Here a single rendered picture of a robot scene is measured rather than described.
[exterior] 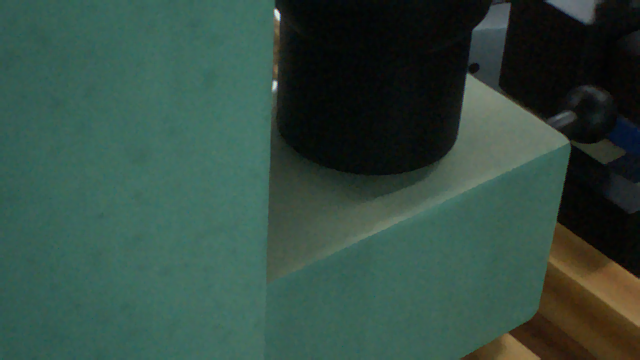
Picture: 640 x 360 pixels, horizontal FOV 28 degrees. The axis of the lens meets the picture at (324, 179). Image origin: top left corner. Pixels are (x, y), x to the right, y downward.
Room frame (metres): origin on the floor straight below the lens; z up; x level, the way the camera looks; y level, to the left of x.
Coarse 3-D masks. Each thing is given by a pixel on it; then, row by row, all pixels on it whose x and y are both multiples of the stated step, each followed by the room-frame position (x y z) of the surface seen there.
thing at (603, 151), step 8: (504, 96) 0.44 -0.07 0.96; (512, 96) 0.44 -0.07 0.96; (520, 104) 0.43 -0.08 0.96; (536, 112) 0.43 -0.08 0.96; (544, 120) 0.42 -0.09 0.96; (576, 144) 0.41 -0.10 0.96; (584, 144) 0.41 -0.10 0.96; (592, 144) 0.41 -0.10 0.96; (600, 144) 0.41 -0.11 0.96; (608, 144) 0.41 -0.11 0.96; (592, 152) 0.40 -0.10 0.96; (600, 152) 0.40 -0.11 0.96; (608, 152) 0.40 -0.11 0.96; (616, 152) 0.40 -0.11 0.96; (624, 152) 0.40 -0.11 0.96; (600, 160) 0.40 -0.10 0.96; (608, 160) 0.40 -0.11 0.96
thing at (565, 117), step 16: (576, 96) 0.36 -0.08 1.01; (592, 96) 0.36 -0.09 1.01; (608, 96) 0.36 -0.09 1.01; (560, 112) 0.36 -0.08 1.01; (576, 112) 0.35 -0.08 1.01; (592, 112) 0.35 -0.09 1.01; (608, 112) 0.35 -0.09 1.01; (560, 128) 0.35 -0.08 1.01; (576, 128) 0.35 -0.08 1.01; (592, 128) 0.35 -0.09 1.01; (608, 128) 0.35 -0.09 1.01
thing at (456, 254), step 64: (512, 128) 0.30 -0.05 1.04; (320, 192) 0.27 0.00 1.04; (384, 192) 0.27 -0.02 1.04; (448, 192) 0.27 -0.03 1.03; (512, 192) 0.28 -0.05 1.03; (320, 256) 0.24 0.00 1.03; (384, 256) 0.25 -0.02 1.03; (448, 256) 0.27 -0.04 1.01; (512, 256) 0.29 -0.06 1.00; (320, 320) 0.24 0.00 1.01; (384, 320) 0.26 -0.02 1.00; (448, 320) 0.27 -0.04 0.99; (512, 320) 0.29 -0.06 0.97
